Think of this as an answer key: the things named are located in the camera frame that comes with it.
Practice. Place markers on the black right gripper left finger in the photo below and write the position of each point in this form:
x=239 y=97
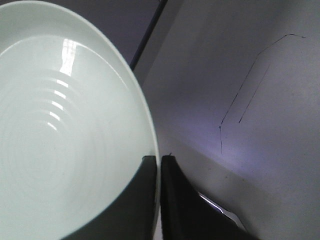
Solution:
x=131 y=216

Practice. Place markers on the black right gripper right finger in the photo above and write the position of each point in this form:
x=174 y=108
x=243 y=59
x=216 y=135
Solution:
x=185 y=215

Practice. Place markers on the light green round plate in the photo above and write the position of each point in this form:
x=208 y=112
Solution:
x=74 y=123

